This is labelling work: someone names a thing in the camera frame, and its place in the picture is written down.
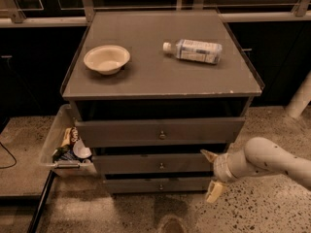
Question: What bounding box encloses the clear plastic storage bin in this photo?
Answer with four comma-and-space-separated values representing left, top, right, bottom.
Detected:
40, 104, 97, 177

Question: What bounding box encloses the metal railing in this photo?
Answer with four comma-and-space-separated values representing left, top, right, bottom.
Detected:
1, 0, 311, 27

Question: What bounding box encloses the grey drawer cabinet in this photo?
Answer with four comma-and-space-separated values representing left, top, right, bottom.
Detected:
62, 11, 263, 182

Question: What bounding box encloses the snack bag in bin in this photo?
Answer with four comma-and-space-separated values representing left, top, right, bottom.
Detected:
61, 127, 79, 147

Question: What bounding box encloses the clear plastic water bottle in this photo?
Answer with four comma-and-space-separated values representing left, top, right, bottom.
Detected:
162, 39, 223, 64

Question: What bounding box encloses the white cup in bin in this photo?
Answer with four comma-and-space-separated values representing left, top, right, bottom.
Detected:
73, 140, 91, 158

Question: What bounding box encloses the grey bottom drawer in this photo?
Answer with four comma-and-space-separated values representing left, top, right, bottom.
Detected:
104, 177, 211, 193

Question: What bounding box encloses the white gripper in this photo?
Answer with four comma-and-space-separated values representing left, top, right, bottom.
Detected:
200, 150, 236, 203

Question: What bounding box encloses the grey top drawer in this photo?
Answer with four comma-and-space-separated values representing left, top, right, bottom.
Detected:
75, 117, 245, 148

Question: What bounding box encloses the white post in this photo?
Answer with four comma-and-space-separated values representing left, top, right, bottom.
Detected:
286, 71, 311, 118

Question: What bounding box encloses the black floor cable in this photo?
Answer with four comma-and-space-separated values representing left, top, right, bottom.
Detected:
0, 142, 17, 170

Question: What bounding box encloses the grey drawer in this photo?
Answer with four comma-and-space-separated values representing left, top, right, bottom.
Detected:
92, 153, 213, 175
104, 177, 211, 193
75, 117, 245, 148

